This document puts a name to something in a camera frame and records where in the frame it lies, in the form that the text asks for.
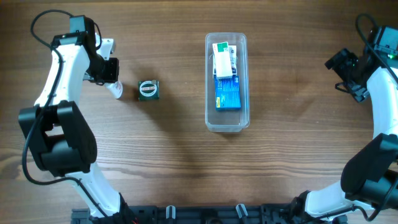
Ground Hansaplast plaster box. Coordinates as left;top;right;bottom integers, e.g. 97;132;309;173
213;45;237;78

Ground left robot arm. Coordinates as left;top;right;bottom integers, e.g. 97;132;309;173
18;14;134;223

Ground blue lozenge box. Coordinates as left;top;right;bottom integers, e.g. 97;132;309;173
214;75;241;111

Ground white glue bottle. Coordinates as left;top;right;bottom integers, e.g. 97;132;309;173
104;81;123;99

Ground clear plastic container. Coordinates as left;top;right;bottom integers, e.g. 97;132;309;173
205;32;250;133

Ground green Zam-Buk box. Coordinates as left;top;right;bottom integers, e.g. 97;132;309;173
138;80;160;101

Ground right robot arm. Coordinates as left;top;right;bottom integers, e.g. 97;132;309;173
263;26;397;223

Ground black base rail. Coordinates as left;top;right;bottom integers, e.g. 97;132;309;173
70;203;348;224

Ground white green medicine box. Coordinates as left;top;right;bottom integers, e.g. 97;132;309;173
213;42;233;79

